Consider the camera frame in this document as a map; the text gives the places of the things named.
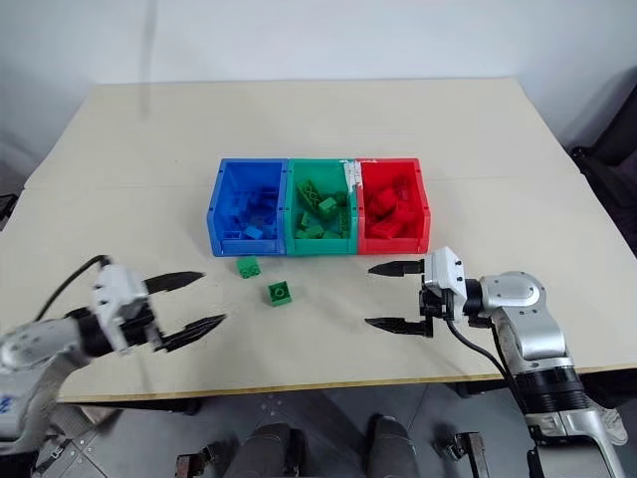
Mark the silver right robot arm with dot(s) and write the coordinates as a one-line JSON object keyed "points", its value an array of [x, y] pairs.
{"points": [[537, 328]]}

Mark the red building block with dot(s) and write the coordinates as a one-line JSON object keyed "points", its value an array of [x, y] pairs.
{"points": [[404, 215], [382, 203], [383, 230]]}

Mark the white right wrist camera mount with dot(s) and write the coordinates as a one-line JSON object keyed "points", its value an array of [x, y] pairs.
{"points": [[445, 271]]}

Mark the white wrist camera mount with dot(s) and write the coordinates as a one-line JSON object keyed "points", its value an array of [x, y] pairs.
{"points": [[118, 294], [445, 271]]}

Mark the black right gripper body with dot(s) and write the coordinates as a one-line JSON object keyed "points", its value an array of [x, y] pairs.
{"points": [[438, 305]]}

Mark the red plastic bin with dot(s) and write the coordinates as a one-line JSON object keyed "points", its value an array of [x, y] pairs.
{"points": [[393, 245]]}

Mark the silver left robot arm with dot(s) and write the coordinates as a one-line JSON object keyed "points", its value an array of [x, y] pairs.
{"points": [[35, 343]]}

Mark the dark object at room edge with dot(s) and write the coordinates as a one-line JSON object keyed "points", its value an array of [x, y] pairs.
{"points": [[6, 211]]}

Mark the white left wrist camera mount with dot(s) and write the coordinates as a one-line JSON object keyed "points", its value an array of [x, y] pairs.
{"points": [[118, 294]]}

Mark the long green lattice block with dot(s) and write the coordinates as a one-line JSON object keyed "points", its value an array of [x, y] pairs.
{"points": [[309, 195]]}

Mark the green plastic bin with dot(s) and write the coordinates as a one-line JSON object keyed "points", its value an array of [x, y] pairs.
{"points": [[321, 245]]}

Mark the light green building block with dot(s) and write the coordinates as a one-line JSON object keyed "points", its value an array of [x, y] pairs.
{"points": [[328, 208]]}

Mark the small green building block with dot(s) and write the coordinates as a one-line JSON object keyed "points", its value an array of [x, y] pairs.
{"points": [[248, 268]]}

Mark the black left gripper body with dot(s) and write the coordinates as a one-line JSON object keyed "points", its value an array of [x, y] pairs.
{"points": [[143, 329]]}

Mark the white tape strip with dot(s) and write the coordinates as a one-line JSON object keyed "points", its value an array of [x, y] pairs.
{"points": [[352, 174]]}

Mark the grey sneaker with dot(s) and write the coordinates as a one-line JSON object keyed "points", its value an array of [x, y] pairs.
{"points": [[613, 425]]}

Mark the black chair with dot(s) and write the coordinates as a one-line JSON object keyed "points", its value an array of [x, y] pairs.
{"points": [[612, 149]]}

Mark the blue plastic bin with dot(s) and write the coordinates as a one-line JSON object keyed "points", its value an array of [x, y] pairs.
{"points": [[219, 219]]}

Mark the black metal bracket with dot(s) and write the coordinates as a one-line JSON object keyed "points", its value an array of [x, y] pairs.
{"points": [[463, 450], [204, 460]]}

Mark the blue building block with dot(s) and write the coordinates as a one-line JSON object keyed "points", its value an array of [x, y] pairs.
{"points": [[254, 232], [232, 234]]}

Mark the green block with round stud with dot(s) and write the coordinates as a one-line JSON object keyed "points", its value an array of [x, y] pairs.
{"points": [[280, 294]]}

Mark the dark rounded shape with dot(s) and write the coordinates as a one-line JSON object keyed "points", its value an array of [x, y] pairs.
{"points": [[393, 448], [271, 450]]}

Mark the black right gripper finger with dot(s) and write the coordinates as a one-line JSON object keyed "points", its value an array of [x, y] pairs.
{"points": [[398, 269], [403, 326]]}

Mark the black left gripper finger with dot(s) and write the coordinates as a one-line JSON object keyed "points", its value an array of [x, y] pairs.
{"points": [[191, 332], [171, 282]]}

